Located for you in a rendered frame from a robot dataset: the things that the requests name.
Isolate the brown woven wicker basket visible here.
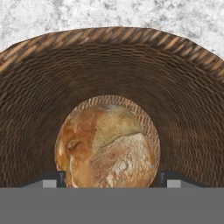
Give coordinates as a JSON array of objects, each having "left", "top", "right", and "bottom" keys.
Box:
[{"left": 0, "top": 26, "right": 224, "bottom": 189}]

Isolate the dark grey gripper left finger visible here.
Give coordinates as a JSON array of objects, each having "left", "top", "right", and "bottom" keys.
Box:
[{"left": 20, "top": 171, "right": 67, "bottom": 189}]

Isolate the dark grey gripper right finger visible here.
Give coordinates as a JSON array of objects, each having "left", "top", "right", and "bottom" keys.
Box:
[{"left": 157, "top": 171, "right": 212, "bottom": 189}]

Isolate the round brown bread loaf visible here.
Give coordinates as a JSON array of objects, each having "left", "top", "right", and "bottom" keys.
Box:
[{"left": 54, "top": 104, "right": 157, "bottom": 189}]

